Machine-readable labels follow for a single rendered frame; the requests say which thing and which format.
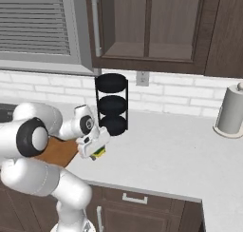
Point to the yellow and green sponge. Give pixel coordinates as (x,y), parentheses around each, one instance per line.
(99,152)

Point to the white wall power outlet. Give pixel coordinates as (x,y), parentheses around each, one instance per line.
(142,78)

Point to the brown wooden cutting board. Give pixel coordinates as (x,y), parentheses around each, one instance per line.
(60,151)

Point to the grey range hood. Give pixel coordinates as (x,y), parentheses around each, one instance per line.
(38,26)

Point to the dark wood base cabinet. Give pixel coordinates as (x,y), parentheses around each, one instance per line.
(23,210)

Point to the black hob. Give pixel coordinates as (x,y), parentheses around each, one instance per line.
(5,112)

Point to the dark wood drawer front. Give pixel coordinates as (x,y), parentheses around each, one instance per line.
(136,200)

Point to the white paper towel roll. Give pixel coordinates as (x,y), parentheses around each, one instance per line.
(230,113)

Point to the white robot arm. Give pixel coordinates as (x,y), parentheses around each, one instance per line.
(30,174)

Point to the dark wood glass-door cabinet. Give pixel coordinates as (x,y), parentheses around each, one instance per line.
(148,28)

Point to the dark wood cabinet panel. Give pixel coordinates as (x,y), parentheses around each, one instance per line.
(226,31)

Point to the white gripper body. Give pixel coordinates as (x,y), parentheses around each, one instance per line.
(91,144)

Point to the dark wood base cabinet door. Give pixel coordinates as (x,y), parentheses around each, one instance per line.
(133,220)

